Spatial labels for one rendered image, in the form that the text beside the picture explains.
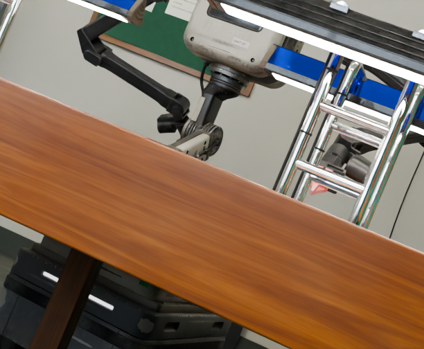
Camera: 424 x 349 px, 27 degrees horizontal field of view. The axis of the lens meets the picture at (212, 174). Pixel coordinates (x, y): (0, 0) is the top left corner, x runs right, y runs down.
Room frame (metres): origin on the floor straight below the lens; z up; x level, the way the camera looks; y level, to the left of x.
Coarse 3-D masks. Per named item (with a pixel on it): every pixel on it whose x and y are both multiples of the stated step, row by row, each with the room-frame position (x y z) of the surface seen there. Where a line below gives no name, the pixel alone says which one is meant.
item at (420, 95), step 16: (352, 64) 1.89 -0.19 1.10; (352, 80) 1.88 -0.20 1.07; (336, 96) 1.89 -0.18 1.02; (416, 96) 1.84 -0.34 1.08; (320, 128) 1.90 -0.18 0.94; (336, 128) 1.88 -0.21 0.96; (352, 128) 1.88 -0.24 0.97; (400, 128) 1.85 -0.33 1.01; (320, 144) 1.88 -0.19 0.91; (400, 144) 1.85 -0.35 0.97; (320, 160) 1.89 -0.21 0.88; (304, 176) 1.89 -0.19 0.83; (384, 176) 1.84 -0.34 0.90; (304, 192) 1.88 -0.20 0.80; (352, 192) 1.86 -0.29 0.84; (368, 208) 1.85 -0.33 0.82; (368, 224) 1.85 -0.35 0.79
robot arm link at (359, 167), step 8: (344, 136) 2.30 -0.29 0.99; (344, 144) 2.30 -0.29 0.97; (352, 152) 2.31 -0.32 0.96; (360, 152) 2.30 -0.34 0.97; (352, 160) 2.26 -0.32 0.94; (360, 160) 2.27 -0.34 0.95; (368, 160) 2.30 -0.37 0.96; (352, 168) 2.26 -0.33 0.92; (360, 168) 2.25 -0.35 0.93; (368, 168) 2.26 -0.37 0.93; (352, 176) 2.27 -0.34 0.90; (360, 176) 2.26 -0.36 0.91
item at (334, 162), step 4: (328, 152) 2.26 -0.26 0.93; (324, 156) 2.25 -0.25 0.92; (328, 156) 2.24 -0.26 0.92; (332, 156) 2.24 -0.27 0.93; (336, 156) 2.25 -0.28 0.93; (324, 160) 2.23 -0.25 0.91; (328, 160) 2.23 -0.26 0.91; (332, 160) 2.23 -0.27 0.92; (336, 160) 2.24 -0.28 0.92; (340, 160) 2.25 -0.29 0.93; (328, 164) 2.21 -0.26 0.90; (332, 164) 2.21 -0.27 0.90; (336, 164) 2.23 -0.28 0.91; (340, 164) 2.25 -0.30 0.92; (332, 168) 2.21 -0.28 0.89; (336, 168) 2.20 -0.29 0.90; (340, 168) 2.20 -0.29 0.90; (336, 172) 2.20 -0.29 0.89; (340, 172) 2.20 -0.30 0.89; (344, 172) 2.19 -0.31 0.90; (344, 176) 2.21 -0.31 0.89
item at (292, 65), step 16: (272, 48) 2.09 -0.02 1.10; (272, 64) 2.06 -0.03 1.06; (288, 64) 2.06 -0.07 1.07; (304, 64) 2.06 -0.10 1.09; (320, 64) 2.06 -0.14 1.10; (304, 80) 2.04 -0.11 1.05; (336, 80) 2.03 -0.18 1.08; (368, 80) 2.03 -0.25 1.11; (352, 96) 2.01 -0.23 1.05; (368, 96) 2.01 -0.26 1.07; (384, 96) 2.01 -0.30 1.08; (384, 112) 1.99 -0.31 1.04; (416, 112) 1.98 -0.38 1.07
